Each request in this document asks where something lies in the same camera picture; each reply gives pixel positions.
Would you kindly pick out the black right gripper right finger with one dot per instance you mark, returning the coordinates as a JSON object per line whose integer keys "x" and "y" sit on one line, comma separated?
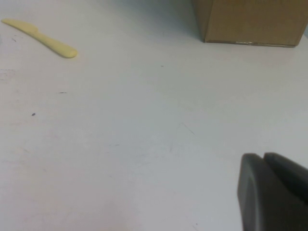
{"x": 291, "y": 173}

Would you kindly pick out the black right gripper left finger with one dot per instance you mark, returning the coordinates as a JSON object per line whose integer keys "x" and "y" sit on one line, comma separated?
{"x": 260, "y": 197}

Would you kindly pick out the brown cardboard box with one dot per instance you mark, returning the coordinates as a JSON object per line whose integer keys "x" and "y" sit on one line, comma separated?
{"x": 252, "y": 21}

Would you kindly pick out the yellow plastic knife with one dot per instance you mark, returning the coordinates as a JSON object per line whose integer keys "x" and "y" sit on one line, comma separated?
{"x": 43, "y": 37}

